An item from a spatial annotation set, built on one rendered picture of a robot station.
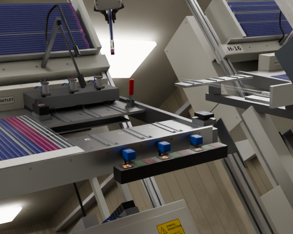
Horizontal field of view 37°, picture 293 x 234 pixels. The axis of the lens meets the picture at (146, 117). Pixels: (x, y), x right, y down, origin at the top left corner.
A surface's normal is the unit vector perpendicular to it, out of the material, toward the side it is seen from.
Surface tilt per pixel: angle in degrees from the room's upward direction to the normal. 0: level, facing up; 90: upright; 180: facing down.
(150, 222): 90
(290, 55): 90
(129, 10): 180
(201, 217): 90
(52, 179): 133
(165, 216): 90
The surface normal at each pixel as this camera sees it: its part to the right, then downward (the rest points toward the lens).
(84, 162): 0.53, 0.20
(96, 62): 0.38, -0.51
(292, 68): -0.77, 0.07
